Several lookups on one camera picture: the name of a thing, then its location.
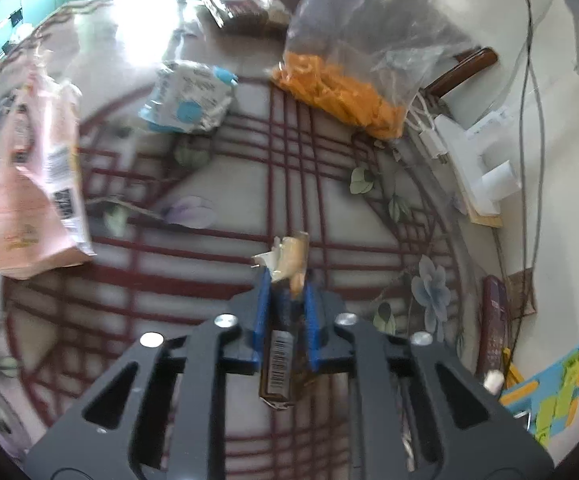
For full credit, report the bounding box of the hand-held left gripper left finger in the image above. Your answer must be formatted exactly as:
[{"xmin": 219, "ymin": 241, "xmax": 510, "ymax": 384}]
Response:
[{"xmin": 24, "ymin": 265, "xmax": 275, "ymax": 480}]

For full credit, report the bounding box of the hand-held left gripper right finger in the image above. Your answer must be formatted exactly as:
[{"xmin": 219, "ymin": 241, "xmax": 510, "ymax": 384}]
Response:
[{"xmin": 303, "ymin": 280, "xmax": 555, "ymax": 480}]

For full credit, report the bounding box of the brown barcode wrapper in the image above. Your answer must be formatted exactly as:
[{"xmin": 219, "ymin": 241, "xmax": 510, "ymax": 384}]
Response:
[{"xmin": 252, "ymin": 232, "xmax": 316, "ymax": 409}]

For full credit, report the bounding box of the dark smartphone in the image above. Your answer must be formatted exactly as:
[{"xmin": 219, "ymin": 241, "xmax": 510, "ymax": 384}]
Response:
[{"xmin": 476, "ymin": 274, "xmax": 513, "ymax": 387}]

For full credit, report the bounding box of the crumpled white and blue packet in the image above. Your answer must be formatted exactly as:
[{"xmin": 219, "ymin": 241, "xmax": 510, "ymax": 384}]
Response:
[{"xmin": 138, "ymin": 59, "xmax": 240, "ymax": 136}]

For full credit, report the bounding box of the white box-shaped device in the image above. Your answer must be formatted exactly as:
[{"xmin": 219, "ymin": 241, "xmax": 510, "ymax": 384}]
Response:
[{"xmin": 433, "ymin": 104, "xmax": 523, "ymax": 229}]

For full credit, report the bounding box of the clear bag of orange snacks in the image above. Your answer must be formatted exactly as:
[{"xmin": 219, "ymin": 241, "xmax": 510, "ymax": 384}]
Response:
[{"xmin": 268, "ymin": 0, "xmax": 476, "ymax": 142}]

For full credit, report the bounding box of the blue and yellow toy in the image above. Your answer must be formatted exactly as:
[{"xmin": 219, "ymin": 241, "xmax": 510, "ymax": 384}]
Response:
[{"xmin": 498, "ymin": 340, "xmax": 579, "ymax": 449}]

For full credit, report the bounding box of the pale pink packet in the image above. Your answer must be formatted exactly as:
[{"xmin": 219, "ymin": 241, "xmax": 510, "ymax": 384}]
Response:
[{"xmin": 0, "ymin": 66, "xmax": 98, "ymax": 282}]

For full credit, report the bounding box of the dark snack packet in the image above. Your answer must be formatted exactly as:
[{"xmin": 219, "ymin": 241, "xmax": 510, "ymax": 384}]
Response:
[{"xmin": 203, "ymin": 0, "xmax": 291, "ymax": 37}]

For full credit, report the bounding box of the white charger cable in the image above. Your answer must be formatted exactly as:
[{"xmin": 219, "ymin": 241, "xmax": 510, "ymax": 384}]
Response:
[{"xmin": 403, "ymin": 87, "xmax": 453, "ymax": 167}]

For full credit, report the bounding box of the thin dark cable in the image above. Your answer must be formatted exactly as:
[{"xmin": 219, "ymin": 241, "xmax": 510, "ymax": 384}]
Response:
[{"xmin": 503, "ymin": 0, "xmax": 546, "ymax": 357}]

